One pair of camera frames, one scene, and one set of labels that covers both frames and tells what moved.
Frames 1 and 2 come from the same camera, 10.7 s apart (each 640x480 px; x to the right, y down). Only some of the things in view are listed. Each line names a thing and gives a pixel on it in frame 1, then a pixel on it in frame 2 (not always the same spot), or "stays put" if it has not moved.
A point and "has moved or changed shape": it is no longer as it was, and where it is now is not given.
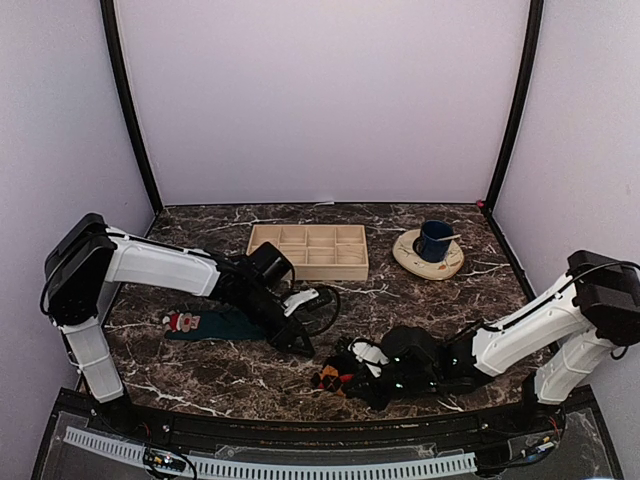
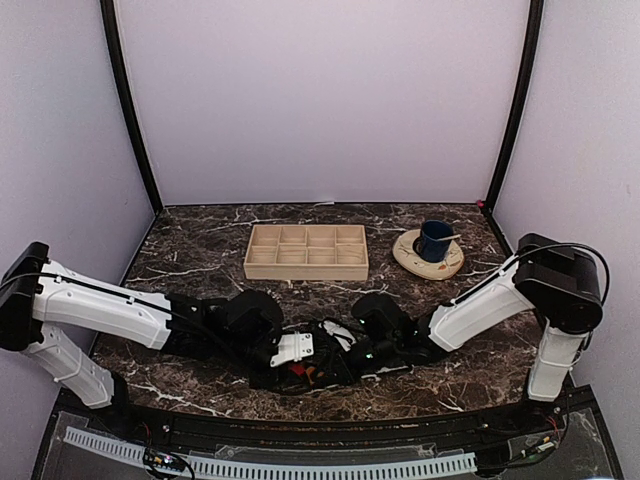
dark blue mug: x=433 y=243 stays put
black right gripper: x=368 y=390 to x=346 y=374
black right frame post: x=519 y=103 stays put
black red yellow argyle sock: x=331 y=379 has moved or changed shape
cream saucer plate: x=404 y=253 stays put
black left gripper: x=285 y=335 to x=275 y=379
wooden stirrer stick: x=449 y=237 stays put
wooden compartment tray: x=318 y=252 stays put
